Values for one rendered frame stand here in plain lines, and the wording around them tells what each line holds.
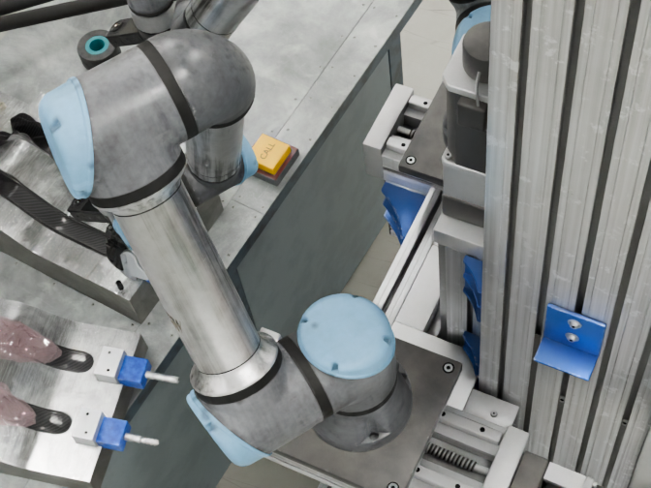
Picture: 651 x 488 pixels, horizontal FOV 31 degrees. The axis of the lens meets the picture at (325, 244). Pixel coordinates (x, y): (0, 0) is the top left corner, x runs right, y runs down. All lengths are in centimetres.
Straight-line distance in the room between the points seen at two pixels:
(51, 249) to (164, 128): 84
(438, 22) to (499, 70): 228
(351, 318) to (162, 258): 27
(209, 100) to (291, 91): 100
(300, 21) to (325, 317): 101
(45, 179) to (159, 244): 82
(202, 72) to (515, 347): 60
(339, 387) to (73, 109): 48
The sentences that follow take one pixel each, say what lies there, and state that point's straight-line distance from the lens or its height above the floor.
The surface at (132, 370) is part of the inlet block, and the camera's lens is 194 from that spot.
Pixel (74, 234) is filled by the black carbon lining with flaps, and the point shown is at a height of 88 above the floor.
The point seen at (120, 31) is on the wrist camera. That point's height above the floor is 110.
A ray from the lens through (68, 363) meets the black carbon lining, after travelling 200.
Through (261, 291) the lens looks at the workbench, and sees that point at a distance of 240.
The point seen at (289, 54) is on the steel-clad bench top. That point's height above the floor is 80.
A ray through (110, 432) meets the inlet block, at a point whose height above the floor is 87.
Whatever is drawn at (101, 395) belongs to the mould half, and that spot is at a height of 85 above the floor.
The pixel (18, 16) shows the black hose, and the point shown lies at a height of 89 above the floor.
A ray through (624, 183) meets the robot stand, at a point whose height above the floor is 157.
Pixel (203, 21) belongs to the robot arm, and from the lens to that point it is 169.
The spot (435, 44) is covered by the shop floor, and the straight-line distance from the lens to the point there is 336.
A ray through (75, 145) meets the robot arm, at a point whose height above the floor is 161.
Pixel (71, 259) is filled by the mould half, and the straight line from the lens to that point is 205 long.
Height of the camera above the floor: 257
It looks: 59 degrees down
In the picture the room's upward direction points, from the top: 11 degrees counter-clockwise
